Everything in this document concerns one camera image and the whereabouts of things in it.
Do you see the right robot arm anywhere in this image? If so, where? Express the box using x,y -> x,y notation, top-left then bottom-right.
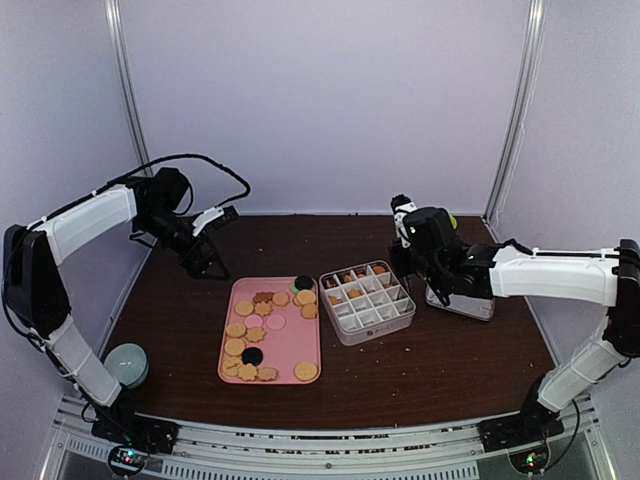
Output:
389,195 -> 639,442

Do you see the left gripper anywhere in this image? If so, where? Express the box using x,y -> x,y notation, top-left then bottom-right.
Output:
136,207 -> 230,281

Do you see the black sandwich cookie lower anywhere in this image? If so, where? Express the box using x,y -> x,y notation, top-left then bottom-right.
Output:
241,347 -> 264,366

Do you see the black sandwich cookie top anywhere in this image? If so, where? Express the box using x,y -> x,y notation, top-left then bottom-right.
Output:
293,275 -> 314,291

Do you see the round tan cookie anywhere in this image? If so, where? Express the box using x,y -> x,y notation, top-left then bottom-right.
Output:
294,361 -> 319,382
294,289 -> 317,307

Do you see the pink plastic tray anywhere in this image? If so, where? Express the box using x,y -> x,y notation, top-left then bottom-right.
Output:
217,277 -> 321,385

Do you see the flower shaped tan cookie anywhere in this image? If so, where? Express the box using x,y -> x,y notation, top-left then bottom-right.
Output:
256,367 -> 279,382

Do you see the round tan cookie bottom right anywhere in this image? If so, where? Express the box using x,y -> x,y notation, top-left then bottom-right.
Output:
294,361 -> 319,382

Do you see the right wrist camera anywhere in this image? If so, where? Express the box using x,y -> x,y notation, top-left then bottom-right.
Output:
390,194 -> 417,249

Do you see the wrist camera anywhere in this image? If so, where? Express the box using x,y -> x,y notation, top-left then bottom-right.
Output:
192,205 -> 239,237
390,194 -> 417,249

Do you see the right frame post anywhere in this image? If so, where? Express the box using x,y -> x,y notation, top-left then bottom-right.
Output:
484,0 -> 547,228

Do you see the pink round cookie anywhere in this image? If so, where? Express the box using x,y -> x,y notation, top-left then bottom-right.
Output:
244,314 -> 264,328
265,314 -> 286,331

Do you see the frame post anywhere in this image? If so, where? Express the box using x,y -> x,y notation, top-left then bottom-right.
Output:
484,0 -> 547,228
104,0 -> 150,172

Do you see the white divided cookie tin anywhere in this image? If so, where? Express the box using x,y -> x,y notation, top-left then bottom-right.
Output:
319,260 -> 416,346

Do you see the left frame post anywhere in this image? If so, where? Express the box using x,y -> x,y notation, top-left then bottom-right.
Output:
104,0 -> 150,172

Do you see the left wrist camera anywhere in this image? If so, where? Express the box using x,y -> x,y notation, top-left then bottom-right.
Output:
192,205 -> 239,237

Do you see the black sandwich cookie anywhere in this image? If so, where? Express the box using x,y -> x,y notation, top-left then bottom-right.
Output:
241,347 -> 264,366
293,275 -> 314,291

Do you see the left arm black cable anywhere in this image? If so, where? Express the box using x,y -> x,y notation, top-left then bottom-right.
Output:
92,153 -> 251,211

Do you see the brown leaf shaped cookie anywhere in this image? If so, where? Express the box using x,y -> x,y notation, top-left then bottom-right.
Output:
252,292 -> 275,304

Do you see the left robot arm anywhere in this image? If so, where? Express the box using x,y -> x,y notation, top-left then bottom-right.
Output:
2,167 -> 238,444

